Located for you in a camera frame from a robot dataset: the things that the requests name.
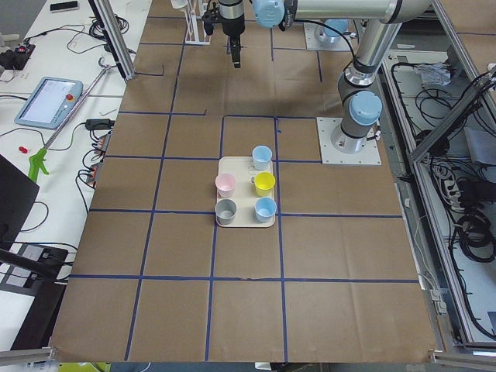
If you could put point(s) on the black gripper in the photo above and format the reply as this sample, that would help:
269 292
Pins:
232 27

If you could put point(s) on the white plastic cup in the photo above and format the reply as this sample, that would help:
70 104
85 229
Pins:
179 4

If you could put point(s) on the light blue plastic cup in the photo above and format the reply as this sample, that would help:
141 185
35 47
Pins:
265 209
262 156

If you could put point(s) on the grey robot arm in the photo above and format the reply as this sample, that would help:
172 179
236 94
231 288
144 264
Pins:
361 107

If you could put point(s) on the pink plastic cup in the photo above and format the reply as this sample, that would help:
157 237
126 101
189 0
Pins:
225 184

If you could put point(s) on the yellow plastic cup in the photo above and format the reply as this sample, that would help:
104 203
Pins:
264 184

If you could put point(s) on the grey plastic cup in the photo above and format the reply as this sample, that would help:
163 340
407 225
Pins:
225 211

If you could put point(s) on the cream bunny tray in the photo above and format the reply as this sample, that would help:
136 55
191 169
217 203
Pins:
244 195

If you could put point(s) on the black power adapter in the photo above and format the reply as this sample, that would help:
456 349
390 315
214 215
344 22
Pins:
99 124

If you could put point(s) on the black smartphone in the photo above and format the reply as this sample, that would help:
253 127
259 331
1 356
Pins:
64 6

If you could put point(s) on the blue teach pendant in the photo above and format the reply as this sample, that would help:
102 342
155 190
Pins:
50 103

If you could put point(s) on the green reacher grabber tool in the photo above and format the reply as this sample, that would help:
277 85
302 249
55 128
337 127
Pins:
36 161

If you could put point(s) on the white wire cup rack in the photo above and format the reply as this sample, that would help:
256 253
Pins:
193 12

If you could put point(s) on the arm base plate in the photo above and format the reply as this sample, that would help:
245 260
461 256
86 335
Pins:
338 149
319 38

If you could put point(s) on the aluminium frame post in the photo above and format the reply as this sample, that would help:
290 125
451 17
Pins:
105 17

